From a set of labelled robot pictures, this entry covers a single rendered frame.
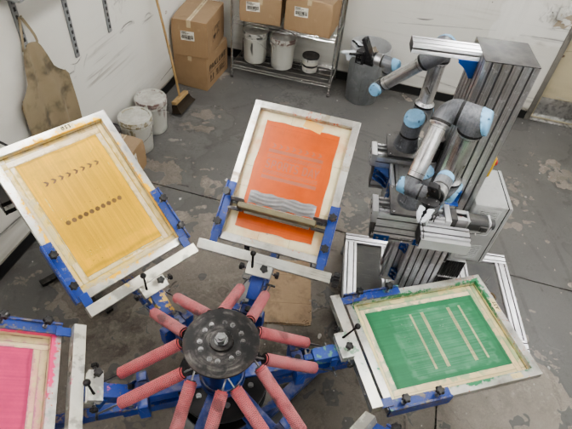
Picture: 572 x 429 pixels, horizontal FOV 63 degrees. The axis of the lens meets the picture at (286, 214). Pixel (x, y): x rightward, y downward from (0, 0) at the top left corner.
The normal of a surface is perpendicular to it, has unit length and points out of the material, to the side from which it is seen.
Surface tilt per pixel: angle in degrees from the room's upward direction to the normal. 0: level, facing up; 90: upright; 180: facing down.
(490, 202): 0
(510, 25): 90
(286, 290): 2
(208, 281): 0
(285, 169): 32
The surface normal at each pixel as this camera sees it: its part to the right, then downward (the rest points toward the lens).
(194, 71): -0.29, 0.66
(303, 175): -0.07, -0.23
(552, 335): 0.08, -0.69
